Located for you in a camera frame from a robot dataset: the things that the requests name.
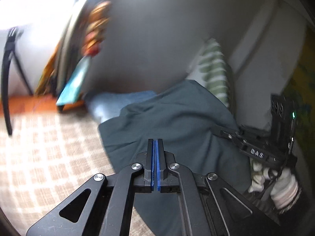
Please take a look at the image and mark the dark green pants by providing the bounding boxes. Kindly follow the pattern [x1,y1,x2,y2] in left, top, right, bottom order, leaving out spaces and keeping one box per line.
[98,79,253,236]

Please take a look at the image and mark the right forearm dark sleeve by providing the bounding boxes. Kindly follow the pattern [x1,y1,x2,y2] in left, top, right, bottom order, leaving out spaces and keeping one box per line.
[243,191,315,236]

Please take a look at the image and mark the right gloved hand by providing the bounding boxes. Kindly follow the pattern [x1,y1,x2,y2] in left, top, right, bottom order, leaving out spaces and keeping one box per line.
[247,159,302,213]

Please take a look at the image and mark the folded blue jeans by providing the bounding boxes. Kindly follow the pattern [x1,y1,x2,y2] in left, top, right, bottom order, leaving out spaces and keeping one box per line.
[83,91,156,124]

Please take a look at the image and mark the beige checkered bed blanket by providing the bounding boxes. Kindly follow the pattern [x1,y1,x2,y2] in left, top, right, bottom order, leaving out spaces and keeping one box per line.
[0,108,153,236]

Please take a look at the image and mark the green striped pillow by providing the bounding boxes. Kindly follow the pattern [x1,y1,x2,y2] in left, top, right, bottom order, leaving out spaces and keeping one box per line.
[187,38,235,112]

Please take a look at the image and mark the teal hanging cloth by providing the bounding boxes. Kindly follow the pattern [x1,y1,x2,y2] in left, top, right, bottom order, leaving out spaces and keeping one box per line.
[56,56,92,106]

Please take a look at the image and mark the black tripod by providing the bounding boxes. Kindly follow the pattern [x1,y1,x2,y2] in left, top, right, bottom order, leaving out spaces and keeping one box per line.
[1,27,34,137]

